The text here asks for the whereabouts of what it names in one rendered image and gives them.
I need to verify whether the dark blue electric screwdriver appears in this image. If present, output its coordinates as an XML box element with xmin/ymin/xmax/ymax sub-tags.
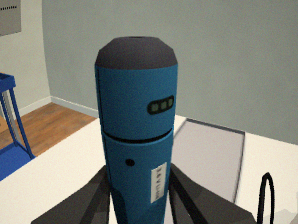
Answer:
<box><xmin>94</xmin><ymin>36</ymin><xmax>178</xmax><ymax>224</ymax></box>

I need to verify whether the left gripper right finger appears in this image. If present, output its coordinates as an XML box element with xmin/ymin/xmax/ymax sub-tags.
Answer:
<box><xmin>168</xmin><ymin>163</ymin><xmax>257</xmax><ymax>224</ymax></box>

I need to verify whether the grey rectangular tray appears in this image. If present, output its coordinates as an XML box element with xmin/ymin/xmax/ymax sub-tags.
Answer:
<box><xmin>171</xmin><ymin>117</ymin><xmax>246</xmax><ymax>204</ymax></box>

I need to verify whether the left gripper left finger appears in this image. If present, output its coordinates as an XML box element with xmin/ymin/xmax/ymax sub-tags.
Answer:
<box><xmin>31</xmin><ymin>165</ymin><xmax>110</xmax><ymax>224</ymax></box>

